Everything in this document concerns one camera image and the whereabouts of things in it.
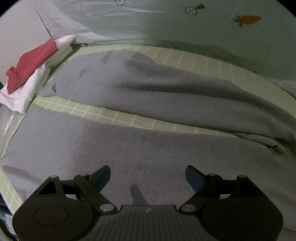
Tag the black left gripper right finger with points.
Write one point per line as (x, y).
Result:
(207, 190)

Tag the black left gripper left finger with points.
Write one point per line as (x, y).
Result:
(90, 187)

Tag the grey fleece garment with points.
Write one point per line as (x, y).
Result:
(148, 166)

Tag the clear plastic storage bag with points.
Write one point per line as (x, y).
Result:
(10, 121)

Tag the white folded cloth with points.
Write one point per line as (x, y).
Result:
(20, 99)

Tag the green grid cutting mat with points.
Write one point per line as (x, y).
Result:
(244, 80)

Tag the red knitted folded cloth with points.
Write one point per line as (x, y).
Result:
(28, 63)

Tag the light green carrot-print sheet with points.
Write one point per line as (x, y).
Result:
(256, 35)

